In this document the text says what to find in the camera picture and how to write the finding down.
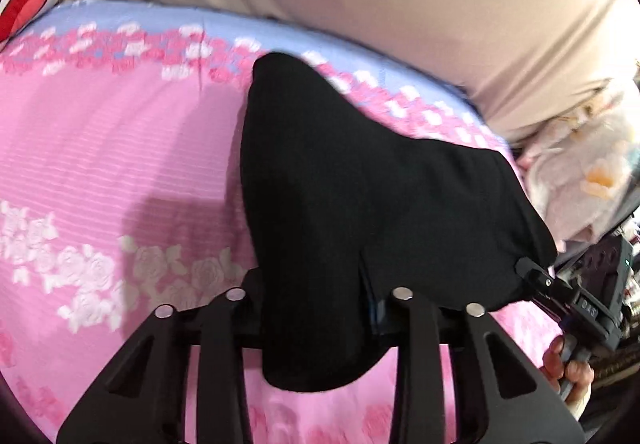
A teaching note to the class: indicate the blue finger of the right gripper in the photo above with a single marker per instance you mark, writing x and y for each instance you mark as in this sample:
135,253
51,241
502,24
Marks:
539,284

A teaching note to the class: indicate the black pants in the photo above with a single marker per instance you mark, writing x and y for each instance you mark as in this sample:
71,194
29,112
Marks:
342,210

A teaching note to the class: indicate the person's right hand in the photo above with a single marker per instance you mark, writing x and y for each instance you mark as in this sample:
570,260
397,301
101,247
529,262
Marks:
580,374

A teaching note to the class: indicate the floral cream quilt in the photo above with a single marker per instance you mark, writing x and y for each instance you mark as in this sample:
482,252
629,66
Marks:
578,166

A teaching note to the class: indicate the pink floral bedsheet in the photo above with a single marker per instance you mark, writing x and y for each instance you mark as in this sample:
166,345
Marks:
119,172

